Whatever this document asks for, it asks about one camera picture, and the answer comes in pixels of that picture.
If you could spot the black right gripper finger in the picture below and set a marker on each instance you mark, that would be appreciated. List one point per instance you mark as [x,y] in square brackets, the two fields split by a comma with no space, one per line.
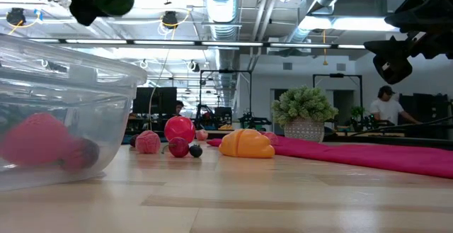
[424,15]
[391,61]

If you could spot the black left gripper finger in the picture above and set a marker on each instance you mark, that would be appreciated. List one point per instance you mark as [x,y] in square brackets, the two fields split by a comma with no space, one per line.
[85,8]

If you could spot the red strawberry toy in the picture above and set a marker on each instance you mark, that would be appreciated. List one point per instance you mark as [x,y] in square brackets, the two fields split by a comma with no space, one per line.
[35,137]

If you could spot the red cherry toy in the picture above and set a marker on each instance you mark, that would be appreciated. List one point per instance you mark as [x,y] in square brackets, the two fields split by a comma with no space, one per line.
[133,140]
[83,153]

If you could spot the pink knitted ball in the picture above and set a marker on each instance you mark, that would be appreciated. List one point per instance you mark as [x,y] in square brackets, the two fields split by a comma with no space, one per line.
[148,142]

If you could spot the shiny red pepper toy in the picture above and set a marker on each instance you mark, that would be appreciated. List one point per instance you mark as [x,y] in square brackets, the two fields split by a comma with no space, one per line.
[179,129]

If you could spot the orange toy fruit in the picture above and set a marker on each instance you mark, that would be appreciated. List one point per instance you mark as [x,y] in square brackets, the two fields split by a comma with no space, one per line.
[246,143]

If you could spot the red cherry with stem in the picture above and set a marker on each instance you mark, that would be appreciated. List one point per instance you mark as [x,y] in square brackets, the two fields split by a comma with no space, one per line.
[178,147]

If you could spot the small pink toy fruit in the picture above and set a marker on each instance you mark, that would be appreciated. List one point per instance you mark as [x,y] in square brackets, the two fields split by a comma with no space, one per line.
[201,134]

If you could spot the clear plastic tupperware container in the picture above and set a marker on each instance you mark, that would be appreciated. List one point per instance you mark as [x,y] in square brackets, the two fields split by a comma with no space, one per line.
[106,84]

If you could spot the person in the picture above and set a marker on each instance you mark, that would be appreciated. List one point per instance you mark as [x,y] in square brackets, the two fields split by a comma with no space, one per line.
[387,109]
[178,108]

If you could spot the small green plant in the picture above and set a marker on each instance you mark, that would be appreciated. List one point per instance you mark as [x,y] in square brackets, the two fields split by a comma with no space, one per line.
[357,112]

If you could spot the black cabinet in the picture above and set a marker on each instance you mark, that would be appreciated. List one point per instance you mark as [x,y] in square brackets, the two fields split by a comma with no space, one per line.
[431,107]

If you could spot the ceiling light strip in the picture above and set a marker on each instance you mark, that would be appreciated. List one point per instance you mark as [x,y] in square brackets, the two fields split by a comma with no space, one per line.
[163,42]

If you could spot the green potted plant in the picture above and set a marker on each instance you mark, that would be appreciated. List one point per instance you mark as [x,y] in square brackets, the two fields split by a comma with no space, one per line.
[304,112]

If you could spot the red cloth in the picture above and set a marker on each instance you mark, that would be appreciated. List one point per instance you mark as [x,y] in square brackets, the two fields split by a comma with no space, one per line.
[354,155]

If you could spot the black background monitor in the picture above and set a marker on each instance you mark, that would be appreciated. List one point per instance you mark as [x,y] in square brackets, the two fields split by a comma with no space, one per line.
[155,100]

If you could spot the pink crumpled toy fruit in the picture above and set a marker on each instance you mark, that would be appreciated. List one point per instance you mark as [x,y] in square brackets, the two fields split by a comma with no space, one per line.
[271,137]

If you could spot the background robot station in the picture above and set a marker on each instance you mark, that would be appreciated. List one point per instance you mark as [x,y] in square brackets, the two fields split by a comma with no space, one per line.
[255,121]

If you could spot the dark blueberry toy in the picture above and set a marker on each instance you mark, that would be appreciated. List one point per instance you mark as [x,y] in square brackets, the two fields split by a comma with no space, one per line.
[195,150]

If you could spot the black ceiling camera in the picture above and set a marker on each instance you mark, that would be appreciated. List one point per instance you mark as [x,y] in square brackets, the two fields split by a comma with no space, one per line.
[16,16]
[170,18]

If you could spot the black stand frame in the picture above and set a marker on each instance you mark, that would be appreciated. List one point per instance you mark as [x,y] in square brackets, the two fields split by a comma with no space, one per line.
[336,75]
[226,71]

